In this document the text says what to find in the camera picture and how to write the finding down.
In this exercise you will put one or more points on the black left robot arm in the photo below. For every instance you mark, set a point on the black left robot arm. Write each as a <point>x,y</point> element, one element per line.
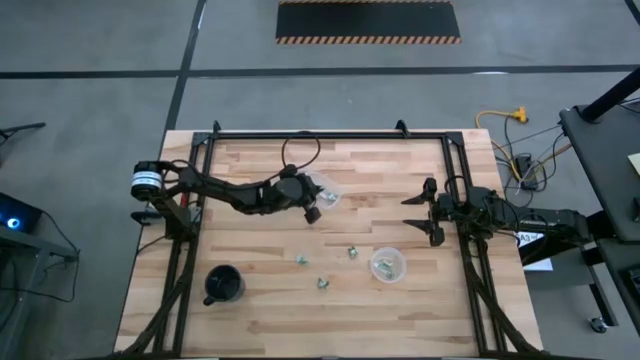
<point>225,192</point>

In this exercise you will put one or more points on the black mat hazard stripes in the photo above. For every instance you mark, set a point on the black mat hazard stripes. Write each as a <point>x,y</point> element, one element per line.
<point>367,20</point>

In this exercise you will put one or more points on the black equipment stand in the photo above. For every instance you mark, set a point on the black equipment stand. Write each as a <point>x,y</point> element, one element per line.
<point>50,252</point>

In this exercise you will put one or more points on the black pole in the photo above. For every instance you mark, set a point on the black pole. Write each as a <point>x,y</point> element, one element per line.
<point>612,95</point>

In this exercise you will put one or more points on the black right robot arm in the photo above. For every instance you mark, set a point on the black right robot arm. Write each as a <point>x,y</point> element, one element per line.
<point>540,220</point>

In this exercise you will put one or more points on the white paper sheet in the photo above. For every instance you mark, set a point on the white paper sheet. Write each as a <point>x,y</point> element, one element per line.
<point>540,265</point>

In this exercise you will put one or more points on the black table frame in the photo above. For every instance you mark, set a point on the black table frame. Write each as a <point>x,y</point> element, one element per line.
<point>350,135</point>

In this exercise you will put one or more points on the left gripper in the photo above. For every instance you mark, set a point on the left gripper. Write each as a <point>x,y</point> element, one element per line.
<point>290,195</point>

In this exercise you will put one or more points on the round clear plastic bowl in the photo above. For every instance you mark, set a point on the round clear plastic bowl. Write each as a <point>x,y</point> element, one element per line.
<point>376,256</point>

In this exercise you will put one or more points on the black desk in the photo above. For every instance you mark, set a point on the black desk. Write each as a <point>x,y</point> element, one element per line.
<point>600,165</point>

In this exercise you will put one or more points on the black power adapter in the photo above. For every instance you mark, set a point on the black power adapter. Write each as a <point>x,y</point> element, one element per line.
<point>526,172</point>

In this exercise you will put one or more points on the caster wheel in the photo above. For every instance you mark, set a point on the caster wheel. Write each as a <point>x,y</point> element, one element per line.
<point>597,325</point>

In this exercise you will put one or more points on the oblong clear plastic container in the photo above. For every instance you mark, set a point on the oblong clear plastic container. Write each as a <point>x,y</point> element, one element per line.
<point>336,185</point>

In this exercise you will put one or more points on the black computer blue light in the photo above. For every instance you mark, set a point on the black computer blue light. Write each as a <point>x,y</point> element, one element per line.
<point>25,210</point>

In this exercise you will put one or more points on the white printed label sheet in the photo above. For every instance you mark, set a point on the white printed label sheet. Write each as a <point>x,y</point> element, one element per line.
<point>531,240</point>

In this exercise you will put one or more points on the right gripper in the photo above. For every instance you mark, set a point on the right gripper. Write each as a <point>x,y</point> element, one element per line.
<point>450,210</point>

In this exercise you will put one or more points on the black frame clamp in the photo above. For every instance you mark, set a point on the black frame clamp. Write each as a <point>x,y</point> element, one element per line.
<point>216,127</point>
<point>401,128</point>

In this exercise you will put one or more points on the black tripod leg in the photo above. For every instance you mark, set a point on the black tripod leg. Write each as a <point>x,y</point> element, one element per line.
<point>22,129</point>

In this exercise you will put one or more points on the black mug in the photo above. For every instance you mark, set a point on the black mug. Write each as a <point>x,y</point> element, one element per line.
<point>223,285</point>

